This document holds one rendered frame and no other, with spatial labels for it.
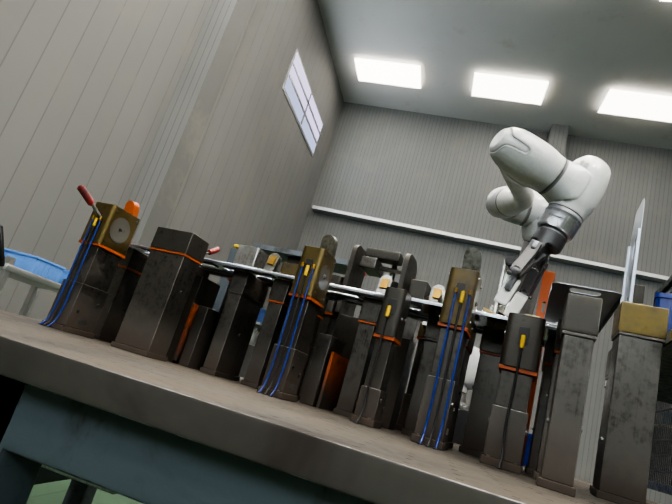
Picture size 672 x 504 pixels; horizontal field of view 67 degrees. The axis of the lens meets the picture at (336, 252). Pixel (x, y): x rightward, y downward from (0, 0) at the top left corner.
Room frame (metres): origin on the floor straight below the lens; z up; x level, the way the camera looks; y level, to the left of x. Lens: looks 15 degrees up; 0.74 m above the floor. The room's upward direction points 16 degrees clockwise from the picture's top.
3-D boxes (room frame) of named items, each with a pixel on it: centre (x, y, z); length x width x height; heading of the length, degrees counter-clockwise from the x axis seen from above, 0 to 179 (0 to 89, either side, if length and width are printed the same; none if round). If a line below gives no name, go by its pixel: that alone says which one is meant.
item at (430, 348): (1.22, -0.29, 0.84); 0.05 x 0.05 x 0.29; 66
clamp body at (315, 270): (1.16, 0.04, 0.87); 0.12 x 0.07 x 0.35; 156
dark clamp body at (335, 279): (1.57, -0.03, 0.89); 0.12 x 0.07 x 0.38; 156
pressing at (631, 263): (1.06, -0.65, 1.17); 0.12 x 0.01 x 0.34; 156
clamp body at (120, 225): (1.41, 0.64, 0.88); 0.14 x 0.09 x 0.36; 156
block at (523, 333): (0.95, -0.39, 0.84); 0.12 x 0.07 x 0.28; 156
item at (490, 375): (1.17, -0.42, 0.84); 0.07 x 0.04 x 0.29; 66
